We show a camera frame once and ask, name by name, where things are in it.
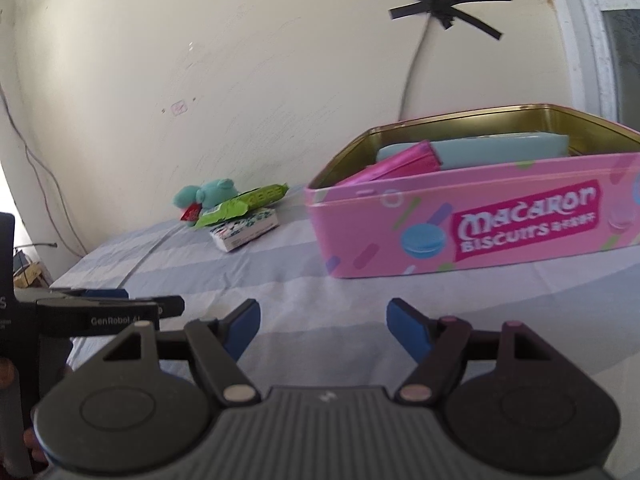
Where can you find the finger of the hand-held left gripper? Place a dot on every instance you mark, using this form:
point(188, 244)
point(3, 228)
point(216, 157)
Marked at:
point(106, 293)
point(115, 316)

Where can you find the black tape cross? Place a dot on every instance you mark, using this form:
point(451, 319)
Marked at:
point(442, 7)

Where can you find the wooden crate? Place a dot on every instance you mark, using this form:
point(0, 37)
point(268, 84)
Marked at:
point(30, 270)

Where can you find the striped bedsheet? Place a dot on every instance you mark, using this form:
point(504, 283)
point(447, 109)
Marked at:
point(300, 310)

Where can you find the teal fabric pouch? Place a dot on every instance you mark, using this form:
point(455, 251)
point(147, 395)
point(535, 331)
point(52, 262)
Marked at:
point(500, 150)

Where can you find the green snack packet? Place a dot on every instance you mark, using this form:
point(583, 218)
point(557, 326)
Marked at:
point(240, 202)

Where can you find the white green patterned box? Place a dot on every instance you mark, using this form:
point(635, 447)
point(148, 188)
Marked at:
point(245, 230)

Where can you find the teal plush toy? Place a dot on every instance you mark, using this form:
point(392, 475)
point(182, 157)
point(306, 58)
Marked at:
point(207, 192)

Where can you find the white framed frosted window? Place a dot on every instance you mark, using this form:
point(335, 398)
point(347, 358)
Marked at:
point(595, 35)

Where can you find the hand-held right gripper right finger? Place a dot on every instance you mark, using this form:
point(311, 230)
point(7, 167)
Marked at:
point(407, 330)

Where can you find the pink biscuit tin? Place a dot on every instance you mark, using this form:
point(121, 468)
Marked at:
point(500, 230)

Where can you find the magenta pouch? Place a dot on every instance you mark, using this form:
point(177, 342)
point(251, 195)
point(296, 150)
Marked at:
point(400, 162)

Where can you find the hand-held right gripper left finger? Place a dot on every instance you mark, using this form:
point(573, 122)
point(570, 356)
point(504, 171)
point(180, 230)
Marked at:
point(245, 327)

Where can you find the person's left hand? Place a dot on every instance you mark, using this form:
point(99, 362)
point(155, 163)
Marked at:
point(34, 447)

